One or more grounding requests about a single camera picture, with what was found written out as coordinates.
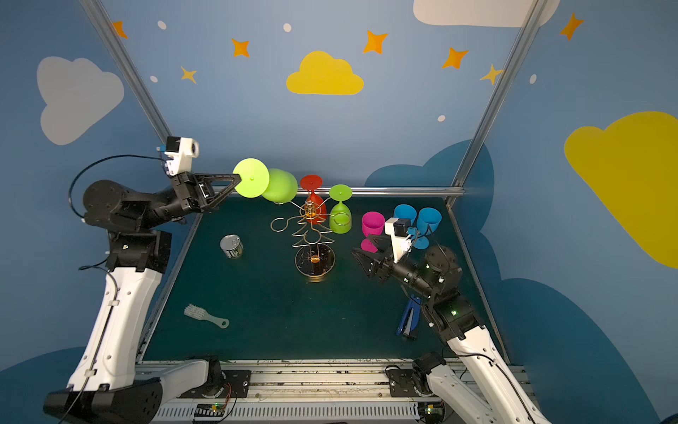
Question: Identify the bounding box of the pink wine glass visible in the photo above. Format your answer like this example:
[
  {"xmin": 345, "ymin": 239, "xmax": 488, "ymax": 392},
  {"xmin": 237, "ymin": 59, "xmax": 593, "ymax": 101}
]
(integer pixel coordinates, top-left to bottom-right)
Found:
[{"xmin": 360, "ymin": 211, "xmax": 386, "ymax": 253}]

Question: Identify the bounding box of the green wine glass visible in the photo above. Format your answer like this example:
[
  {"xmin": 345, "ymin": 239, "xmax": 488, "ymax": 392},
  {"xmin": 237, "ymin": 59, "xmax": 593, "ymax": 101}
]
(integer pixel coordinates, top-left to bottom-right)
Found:
[
  {"xmin": 233, "ymin": 158, "xmax": 298, "ymax": 204},
  {"xmin": 329, "ymin": 185, "xmax": 352, "ymax": 234}
]

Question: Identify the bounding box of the blue wine glass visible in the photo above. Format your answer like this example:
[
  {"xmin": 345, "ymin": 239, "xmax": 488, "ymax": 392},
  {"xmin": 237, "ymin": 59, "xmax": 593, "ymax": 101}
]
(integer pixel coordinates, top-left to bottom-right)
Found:
[
  {"xmin": 393, "ymin": 204, "xmax": 418, "ymax": 226},
  {"xmin": 414, "ymin": 207, "xmax": 442, "ymax": 250}
]

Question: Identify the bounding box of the blue wine glass front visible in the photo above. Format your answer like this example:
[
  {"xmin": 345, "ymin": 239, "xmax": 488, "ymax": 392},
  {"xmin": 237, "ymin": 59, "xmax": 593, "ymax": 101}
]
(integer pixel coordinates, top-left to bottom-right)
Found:
[{"xmin": 393, "ymin": 204, "xmax": 418, "ymax": 226}]

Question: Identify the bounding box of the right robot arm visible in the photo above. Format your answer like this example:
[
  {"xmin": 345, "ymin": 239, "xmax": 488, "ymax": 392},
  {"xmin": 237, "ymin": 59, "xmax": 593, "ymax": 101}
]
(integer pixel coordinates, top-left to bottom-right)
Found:
[{"xmin": 352, "ymin": 246, "xmax": 548, "ymax": 423}]

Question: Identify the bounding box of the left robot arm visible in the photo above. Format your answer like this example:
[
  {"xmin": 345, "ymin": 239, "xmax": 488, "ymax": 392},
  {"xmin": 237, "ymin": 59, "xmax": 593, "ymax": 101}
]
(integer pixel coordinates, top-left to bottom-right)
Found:
[{"xmin": 43, "ymin": 172, "xmax": 241, "ymax": 423}]

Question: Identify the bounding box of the red wine glass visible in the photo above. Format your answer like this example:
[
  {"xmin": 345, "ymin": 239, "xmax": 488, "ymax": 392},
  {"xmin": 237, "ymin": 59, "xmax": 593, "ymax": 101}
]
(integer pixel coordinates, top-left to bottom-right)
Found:
[{"xmin": 300, "ymin": 175, "xmax": 328, "ymax": 224}]

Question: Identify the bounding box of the silver tin can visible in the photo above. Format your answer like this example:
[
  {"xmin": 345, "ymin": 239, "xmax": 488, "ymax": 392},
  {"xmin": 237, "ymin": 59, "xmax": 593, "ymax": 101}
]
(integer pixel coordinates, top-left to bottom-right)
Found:
[{"xmin": 219, "ymin": 234, "xmax": 244, "ymax": 259}]

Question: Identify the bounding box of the grey dish brush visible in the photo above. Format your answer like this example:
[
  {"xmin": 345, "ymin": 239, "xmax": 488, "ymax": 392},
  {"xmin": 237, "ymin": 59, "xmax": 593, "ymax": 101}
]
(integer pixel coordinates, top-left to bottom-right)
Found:
[{"xmin": 184, "ymin": 304, "xmax": 231, "ymax": 330}]

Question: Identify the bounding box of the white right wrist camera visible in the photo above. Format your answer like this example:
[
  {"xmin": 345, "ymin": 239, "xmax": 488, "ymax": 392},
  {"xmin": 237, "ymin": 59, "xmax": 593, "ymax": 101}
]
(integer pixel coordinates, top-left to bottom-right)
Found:
[{"xmin": 384, "ymin": 217, "xmax": 420, "ymax": 263}]

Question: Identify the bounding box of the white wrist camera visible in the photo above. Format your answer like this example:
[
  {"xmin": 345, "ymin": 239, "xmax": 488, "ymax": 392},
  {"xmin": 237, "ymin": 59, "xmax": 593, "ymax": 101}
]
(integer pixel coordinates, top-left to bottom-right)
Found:
[
  {"xmin": 156, "ymin": 136, "xmax": 200, "ymax": 177},
  {"xmin": 384, "ymin": 217, "xmax": 420, "ymax": 263}
]

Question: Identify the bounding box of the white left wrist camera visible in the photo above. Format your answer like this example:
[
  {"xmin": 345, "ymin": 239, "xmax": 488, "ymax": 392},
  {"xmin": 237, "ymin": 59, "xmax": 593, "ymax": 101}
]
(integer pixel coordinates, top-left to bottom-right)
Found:
[{"xmin": 156, "ymin": 136, "xmax": 200, "ymax": 177}]

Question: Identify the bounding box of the gold wire glass rack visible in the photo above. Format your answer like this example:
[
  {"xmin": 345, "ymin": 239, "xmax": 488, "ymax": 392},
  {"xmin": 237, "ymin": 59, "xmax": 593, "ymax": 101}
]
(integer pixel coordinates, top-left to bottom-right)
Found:
[{"xmin": 269, "ymin": 198, "xmax": 337, "ymax": 283}]

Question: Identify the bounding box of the aluminium frame rear rail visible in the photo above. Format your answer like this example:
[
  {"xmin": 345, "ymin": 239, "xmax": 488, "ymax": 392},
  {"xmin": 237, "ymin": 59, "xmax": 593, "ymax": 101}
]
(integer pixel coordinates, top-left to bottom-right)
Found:
[{"xmin": 288, "ymin": 184, "xmax": 466, "ymax": 200}]

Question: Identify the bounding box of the black left camera cable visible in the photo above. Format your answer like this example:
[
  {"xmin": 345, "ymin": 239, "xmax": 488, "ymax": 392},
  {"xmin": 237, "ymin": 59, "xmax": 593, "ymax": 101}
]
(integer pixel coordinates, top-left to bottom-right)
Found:
[{"xmin": 67, "ymin": 153, "xmax": 171, "ymax": 219}]

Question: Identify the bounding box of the left corner frame post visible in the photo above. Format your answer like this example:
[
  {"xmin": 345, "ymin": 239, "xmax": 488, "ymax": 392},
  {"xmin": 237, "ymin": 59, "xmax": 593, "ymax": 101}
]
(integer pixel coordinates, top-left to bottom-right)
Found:
[{"xmin": 79, "ymin": 0, "xmax": 171, "ymax": 145}]

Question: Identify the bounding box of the corner frame post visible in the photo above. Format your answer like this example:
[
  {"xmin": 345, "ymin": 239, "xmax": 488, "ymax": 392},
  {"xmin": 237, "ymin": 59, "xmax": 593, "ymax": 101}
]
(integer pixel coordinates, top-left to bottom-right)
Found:
[
  {"xmin": 445, "ymin": 0, "xmax": 550, "ymax": 212},
  {"xmin": 79, "ymin": 0, "xmax": 171, "ymax": 145}
]

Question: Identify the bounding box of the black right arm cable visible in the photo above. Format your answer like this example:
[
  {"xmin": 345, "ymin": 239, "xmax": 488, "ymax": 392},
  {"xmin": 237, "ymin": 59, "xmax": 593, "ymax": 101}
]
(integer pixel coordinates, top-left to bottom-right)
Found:
[{"xmin": 402, "ymin": 285, "xmax": 541, "ymax": 424}]

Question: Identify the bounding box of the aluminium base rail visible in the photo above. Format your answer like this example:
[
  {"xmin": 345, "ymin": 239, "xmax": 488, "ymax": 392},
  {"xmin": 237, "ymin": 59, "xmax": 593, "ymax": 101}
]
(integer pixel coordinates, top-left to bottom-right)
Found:
[{"xmin": 131, "ymin": 357, "xmax": 547, "ymax": 424}]

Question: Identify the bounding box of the right corner frame post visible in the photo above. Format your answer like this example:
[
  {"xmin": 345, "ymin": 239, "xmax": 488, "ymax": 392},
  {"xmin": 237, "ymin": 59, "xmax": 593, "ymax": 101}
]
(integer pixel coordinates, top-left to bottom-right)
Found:
[{"xmin": 445, "ymin": 0, "xmax": 550, "ymax": 212}]

